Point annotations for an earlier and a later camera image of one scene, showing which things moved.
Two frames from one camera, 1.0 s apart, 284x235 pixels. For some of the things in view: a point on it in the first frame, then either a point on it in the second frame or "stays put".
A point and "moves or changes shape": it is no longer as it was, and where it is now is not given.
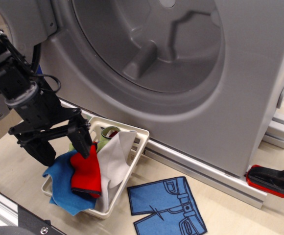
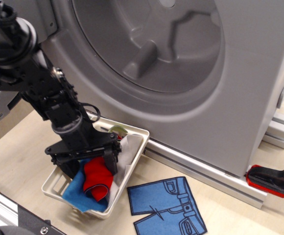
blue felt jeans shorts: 174,210 stays put
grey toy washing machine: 202,77 stays put
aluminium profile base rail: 230,180 stays put
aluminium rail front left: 0,210 stays put
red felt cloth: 85,176 moves or changes shape
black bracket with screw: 26,218 stays put
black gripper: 43,116 to 79,139
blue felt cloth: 62,196 to 75,193
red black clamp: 280,183 stays put
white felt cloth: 114,155 moves or changes shape
